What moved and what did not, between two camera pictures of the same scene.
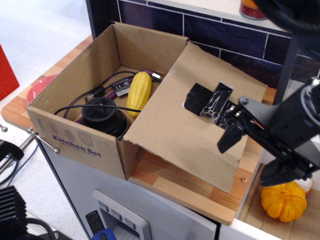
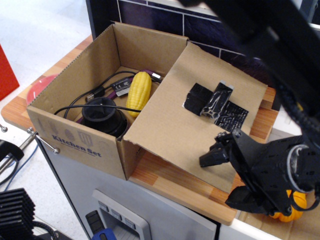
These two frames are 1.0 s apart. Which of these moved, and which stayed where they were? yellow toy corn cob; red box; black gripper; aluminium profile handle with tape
Moved: black gripper
Stayed: yellow toy corn cob; aluminium profile handle with tape; red box
